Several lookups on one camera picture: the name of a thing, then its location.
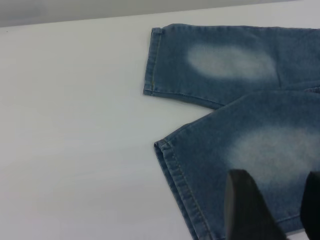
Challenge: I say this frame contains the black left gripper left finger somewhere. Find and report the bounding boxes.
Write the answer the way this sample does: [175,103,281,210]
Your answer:
[224,169,288,240]

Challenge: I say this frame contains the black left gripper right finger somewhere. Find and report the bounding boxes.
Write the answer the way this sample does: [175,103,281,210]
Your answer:
[300,170,320,240]

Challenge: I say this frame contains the blue denim pants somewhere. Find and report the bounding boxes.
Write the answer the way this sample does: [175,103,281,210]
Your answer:
[142,23,320,240]

